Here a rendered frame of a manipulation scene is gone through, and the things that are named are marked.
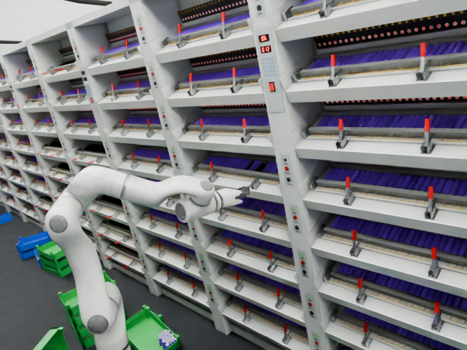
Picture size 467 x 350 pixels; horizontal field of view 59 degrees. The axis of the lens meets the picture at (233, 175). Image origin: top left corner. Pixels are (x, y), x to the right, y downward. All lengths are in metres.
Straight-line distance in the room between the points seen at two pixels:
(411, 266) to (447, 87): 0.59
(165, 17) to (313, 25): 0.87
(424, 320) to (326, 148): 0.65
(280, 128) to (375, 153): 0.36
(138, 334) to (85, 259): 1.13
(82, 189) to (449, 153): 1.12
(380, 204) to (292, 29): 0.62
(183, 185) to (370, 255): 0.68
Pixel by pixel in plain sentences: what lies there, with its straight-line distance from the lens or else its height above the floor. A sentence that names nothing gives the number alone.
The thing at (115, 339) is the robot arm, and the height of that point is 0.60.
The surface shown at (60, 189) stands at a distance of 3.95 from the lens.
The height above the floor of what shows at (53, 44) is 1.75.
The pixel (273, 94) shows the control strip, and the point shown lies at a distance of 1.44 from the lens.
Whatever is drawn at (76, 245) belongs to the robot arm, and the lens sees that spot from 1.51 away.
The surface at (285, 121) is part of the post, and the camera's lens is 1.44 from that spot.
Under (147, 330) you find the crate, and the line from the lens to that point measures 2.60.
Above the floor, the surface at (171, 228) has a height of 0.57.
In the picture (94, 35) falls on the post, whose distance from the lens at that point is 2.59.
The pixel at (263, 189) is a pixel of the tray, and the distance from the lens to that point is 1.66.
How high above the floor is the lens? 1.56
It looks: 19 degrees down
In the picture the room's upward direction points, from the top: 12 degrees counter-clockwise
